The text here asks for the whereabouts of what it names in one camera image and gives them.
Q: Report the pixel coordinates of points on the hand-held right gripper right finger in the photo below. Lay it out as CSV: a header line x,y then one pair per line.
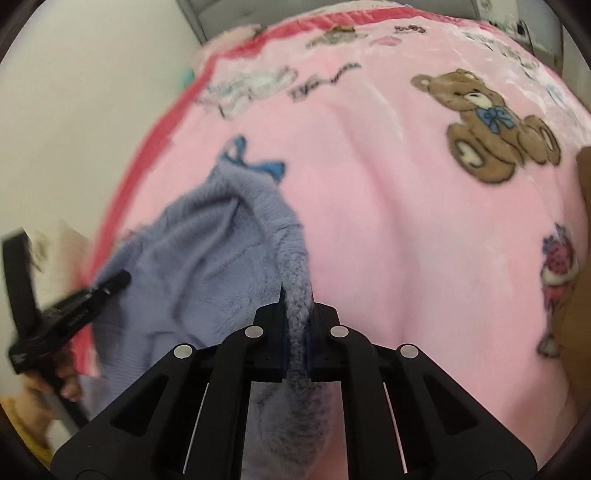
x,y
318,344

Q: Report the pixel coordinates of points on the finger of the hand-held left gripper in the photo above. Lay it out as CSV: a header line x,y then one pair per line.
x,y
99,290

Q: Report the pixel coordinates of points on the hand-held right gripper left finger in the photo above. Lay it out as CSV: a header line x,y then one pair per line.
x,y
272,341

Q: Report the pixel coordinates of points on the blue-grey knit sweater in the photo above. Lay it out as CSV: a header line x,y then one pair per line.
x,y
203,258

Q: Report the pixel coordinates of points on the person's left forearm yellow sleeve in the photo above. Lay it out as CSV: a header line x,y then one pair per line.
x,y
21,420

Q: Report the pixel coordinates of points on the person's left hand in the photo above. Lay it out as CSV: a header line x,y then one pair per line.
x,y
64,381

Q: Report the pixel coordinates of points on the white crumpled cloth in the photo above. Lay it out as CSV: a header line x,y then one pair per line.
x,y
53,258

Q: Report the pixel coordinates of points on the pink printed blanket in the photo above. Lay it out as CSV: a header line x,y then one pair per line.
x,y
397,194

